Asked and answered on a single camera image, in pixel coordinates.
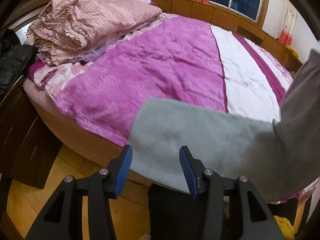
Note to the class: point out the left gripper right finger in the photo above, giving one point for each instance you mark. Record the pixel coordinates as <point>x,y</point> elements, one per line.
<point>230,208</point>

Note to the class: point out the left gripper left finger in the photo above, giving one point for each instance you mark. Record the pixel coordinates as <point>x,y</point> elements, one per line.
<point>61,216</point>

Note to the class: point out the grey fleece pants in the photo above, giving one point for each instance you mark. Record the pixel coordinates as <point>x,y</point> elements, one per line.
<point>280,158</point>

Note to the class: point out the yellow fuzzy sleeve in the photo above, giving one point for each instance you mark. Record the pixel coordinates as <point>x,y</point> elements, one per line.
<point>286,228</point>

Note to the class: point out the purple striped bedspread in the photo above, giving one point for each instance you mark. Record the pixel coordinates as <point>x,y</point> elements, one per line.
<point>92,107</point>

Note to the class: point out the yellow object on cabinet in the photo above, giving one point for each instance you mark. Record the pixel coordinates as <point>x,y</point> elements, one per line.
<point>293,51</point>

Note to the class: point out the black jacket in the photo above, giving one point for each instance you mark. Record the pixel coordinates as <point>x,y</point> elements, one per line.
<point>15,59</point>

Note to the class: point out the pink folded quilt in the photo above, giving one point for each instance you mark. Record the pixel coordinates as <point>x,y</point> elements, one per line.
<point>66,29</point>

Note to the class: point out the long wooden cabinet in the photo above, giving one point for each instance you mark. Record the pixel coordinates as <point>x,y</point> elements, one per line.
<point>232,21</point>

